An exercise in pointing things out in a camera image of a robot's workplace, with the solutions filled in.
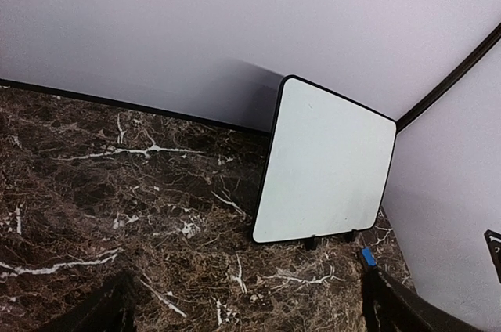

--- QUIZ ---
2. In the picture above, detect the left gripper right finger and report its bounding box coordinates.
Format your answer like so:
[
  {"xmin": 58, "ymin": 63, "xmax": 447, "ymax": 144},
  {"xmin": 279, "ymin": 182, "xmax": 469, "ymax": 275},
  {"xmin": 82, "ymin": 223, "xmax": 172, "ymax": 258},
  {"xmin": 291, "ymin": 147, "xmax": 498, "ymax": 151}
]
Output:
[{"xmin": 362, "ymin": 267, "xmax": 478, "ymax": 331}]

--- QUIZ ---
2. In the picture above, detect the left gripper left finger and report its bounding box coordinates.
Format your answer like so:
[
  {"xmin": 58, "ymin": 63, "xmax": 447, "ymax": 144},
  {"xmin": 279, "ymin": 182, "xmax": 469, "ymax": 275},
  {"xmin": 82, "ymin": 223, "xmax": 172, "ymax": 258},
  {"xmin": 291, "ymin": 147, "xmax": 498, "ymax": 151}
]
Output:
[{"xmin": 38, "ymin": 271, "xmax": 137, "ymax": 331}]

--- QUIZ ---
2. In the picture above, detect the blue whiteboard eraser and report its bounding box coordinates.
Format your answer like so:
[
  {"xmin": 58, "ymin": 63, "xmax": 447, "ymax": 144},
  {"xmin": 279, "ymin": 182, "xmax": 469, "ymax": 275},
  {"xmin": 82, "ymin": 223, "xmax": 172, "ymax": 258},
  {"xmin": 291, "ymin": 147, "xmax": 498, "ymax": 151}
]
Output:
[{"xmin": 360, "ymin": 247, "xmax": 377, "ymax": 271}]

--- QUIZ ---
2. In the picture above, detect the white whiteboard black frame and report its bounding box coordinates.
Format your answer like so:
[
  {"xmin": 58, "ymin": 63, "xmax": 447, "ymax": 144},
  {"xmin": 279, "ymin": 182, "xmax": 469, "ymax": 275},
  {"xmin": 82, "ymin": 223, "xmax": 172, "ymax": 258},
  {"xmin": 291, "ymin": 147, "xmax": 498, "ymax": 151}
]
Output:
[{"xmin": 251, "ymin": 75, "xmax": 397, "ymax": 244}]

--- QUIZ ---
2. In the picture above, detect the black wire board stand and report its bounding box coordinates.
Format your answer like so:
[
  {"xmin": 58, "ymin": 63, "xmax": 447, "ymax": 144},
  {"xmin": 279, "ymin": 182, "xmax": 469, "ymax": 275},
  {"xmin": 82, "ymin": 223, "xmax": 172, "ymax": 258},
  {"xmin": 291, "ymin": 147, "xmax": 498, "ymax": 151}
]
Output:
[{"xmin": 302, "ymin": 229, "xmax": 358, "ymax": 251}]

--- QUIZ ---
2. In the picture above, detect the right black frame post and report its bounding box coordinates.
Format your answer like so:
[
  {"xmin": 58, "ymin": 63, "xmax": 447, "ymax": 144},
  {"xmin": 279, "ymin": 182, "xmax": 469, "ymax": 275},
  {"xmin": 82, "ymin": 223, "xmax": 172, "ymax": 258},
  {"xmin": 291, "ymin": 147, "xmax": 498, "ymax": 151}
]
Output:
[{"xmin": 396, "ymin": 23, "xmax": 501, "ymax": 134}]

